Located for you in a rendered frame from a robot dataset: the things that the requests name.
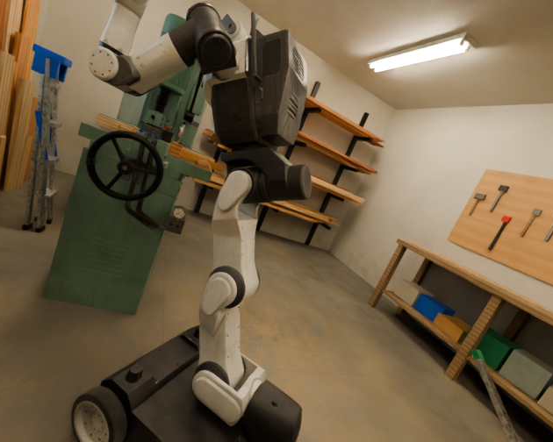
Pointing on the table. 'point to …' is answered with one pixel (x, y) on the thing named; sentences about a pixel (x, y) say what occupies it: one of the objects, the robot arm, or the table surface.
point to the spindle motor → (177, 83)
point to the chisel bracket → (155, 118)
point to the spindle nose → (161, 99)
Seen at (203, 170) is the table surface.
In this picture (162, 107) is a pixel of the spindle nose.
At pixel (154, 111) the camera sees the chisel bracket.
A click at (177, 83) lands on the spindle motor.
